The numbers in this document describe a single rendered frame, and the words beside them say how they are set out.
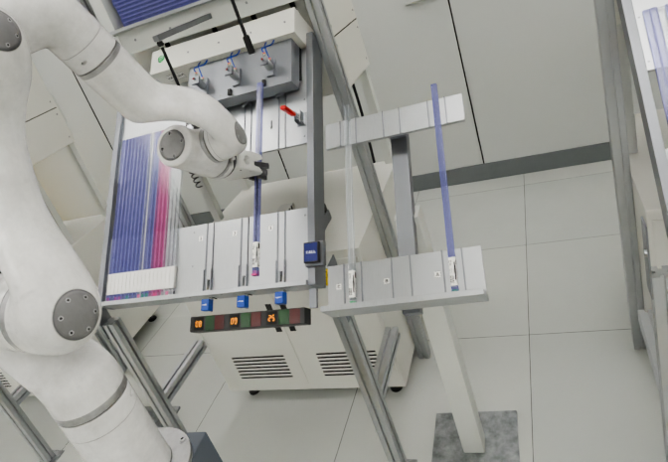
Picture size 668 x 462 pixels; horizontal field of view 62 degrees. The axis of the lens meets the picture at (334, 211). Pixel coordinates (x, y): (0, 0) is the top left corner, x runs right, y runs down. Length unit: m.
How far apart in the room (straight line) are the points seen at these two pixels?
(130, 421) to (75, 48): 0.61
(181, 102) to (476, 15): 2.17
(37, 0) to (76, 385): 0.58
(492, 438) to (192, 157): 1.22
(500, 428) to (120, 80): 1.42
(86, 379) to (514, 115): 2.62
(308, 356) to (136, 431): 1.04
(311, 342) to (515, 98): 1.80
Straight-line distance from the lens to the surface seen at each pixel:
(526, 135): 3.21
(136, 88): 1.05
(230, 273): 1.49
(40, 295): 0.86
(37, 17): 0.99
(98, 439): 1.01
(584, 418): 1.87
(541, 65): 3.09
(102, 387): 0.97
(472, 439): 1.77
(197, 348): 2.10
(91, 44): 1.02
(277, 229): 1.44
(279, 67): 1.56
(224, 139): 1.09
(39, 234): 0.89
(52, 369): 0.99
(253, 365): 2.11
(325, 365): 1.99
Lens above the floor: 1.40
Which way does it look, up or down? 24 degrees down
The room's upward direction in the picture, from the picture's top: 19 degrees counter-clockwise
